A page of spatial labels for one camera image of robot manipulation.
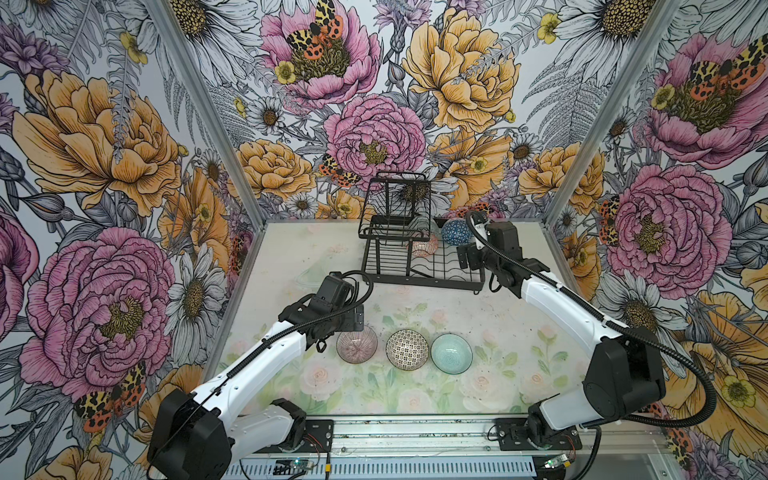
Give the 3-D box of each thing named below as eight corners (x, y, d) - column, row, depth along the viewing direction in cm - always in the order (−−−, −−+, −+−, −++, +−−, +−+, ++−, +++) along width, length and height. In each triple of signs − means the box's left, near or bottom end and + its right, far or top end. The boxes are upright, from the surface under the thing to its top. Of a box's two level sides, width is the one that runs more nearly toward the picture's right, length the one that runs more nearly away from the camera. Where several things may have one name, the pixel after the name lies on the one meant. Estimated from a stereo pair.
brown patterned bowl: (385, 370, 86) (385, 364, 82) (386, 336, 93) (385, 329, 89) (427, 370, 86) (429, 364, 82) (425, 336, 93) (426, 329, 89)
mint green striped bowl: (431, 377, 85) (433, 371, 81) (428, 339, 92) (430, 332, 88) (472, 377, 85) (476, 371, 81) (466, 339, 92) (469, 332, 88)
